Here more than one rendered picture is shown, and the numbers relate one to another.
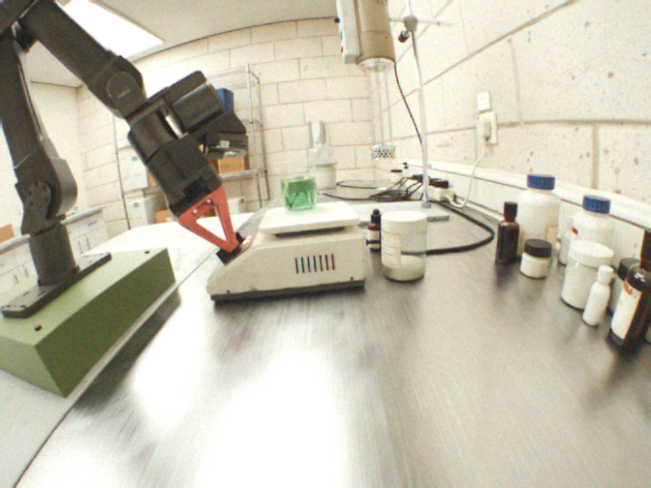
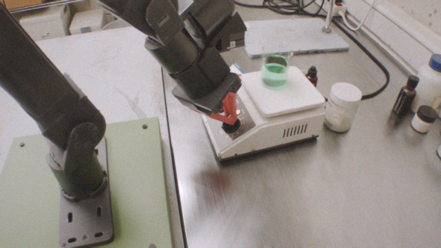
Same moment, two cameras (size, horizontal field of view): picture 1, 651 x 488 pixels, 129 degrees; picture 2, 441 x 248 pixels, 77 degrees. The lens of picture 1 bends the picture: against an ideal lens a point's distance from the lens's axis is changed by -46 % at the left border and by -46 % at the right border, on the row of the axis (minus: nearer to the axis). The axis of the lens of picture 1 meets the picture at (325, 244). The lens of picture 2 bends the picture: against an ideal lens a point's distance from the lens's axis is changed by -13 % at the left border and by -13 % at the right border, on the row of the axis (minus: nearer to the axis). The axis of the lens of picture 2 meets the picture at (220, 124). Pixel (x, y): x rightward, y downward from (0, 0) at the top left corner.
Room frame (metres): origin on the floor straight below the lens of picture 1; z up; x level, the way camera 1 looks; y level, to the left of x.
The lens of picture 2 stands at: (-0.04, 0.23, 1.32)
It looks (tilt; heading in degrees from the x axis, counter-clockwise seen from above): 43 degrees down; 347
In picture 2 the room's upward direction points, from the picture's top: straight up
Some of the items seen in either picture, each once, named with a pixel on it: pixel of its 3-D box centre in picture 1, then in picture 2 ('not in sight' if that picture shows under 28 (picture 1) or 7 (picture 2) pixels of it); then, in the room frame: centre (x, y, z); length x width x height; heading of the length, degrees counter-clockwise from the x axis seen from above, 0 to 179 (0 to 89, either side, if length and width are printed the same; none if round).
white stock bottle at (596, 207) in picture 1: (591, 239); not in sight; (0.25, -0.35, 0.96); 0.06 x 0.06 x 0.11
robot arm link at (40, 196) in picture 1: (46, 205); (66, 129); (0.26, 0.35, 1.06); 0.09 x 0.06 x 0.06; 29
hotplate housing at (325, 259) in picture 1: (292, 248); (266, 110); (0.37, 0.05, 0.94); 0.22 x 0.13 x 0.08; 94
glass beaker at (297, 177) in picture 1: (299, 184); (276, 65); (0.39, 0.03, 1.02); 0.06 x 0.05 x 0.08; 27
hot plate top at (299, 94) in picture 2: (307, 215); (281, 89); (0.38, 0.02, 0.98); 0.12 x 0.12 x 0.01; 4
